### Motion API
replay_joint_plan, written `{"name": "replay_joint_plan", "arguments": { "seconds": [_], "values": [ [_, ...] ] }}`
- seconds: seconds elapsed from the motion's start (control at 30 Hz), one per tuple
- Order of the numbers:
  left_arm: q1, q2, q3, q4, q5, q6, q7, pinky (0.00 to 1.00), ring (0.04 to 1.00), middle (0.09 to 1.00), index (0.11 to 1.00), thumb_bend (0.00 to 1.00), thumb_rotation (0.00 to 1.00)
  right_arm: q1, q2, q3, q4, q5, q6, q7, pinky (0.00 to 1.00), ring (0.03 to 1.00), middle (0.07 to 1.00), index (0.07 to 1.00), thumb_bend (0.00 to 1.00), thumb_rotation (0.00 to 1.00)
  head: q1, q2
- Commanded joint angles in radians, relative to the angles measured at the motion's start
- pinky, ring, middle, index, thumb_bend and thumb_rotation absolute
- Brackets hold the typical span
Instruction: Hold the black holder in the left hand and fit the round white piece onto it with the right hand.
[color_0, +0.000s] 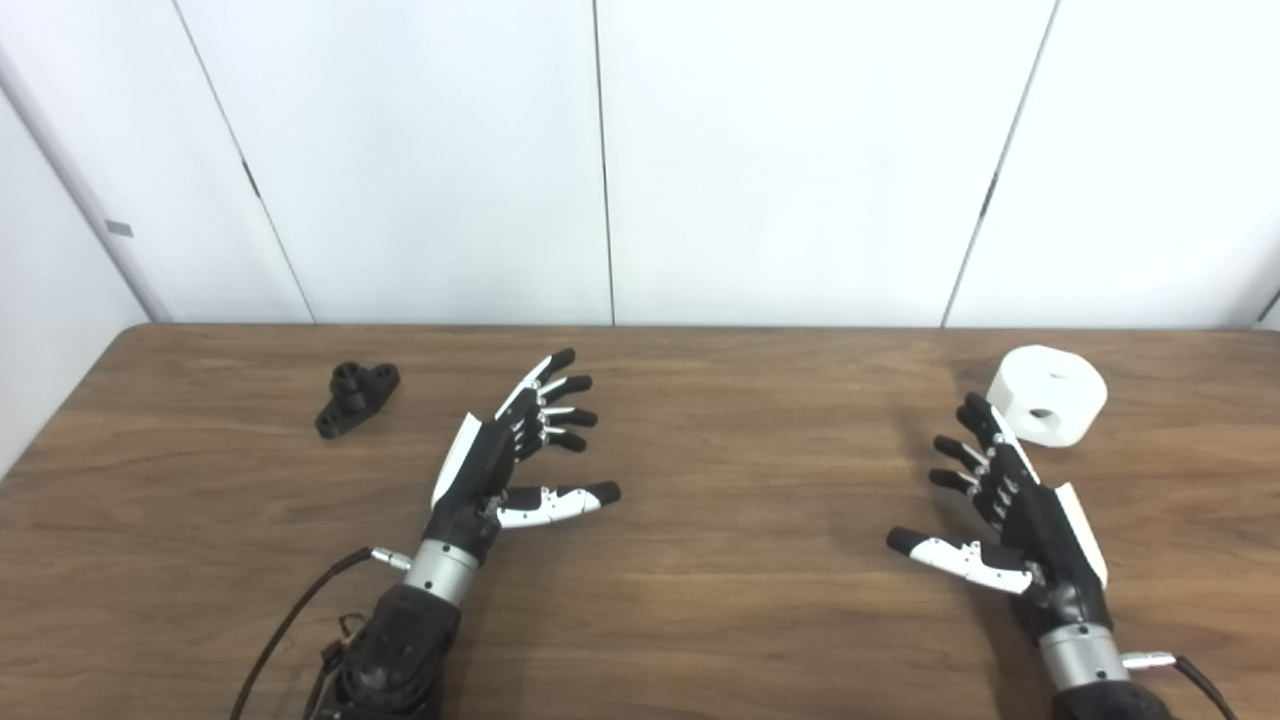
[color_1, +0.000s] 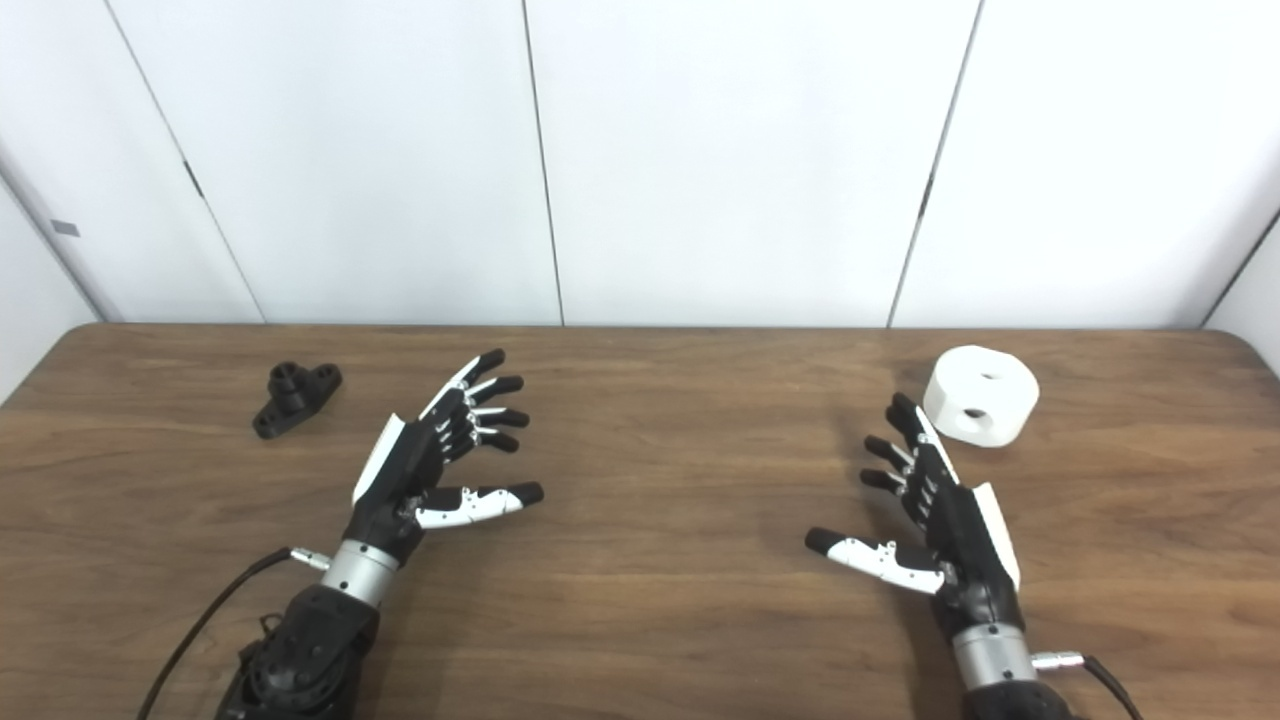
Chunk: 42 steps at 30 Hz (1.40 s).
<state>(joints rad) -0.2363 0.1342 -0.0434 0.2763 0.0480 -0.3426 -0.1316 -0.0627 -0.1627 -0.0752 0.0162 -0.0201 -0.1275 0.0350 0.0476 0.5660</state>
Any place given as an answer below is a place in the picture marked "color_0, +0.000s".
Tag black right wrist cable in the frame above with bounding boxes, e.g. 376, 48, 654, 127
1120, 650, 1241, 720

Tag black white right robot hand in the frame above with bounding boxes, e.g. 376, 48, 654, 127
886, 392, 1113, 636

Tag round white plastic piece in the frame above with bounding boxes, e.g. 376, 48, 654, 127
987, 345, 1109, 448

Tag black plastic holder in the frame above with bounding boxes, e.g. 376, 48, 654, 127
315, 361, 402, 441

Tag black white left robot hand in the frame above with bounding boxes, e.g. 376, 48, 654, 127
428, 348, 622, 561

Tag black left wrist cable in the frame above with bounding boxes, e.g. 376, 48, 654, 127
230, 546, 413, 720

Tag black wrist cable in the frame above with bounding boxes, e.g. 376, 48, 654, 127
1120, 650, 1241, 720
230, 546, 413, 720

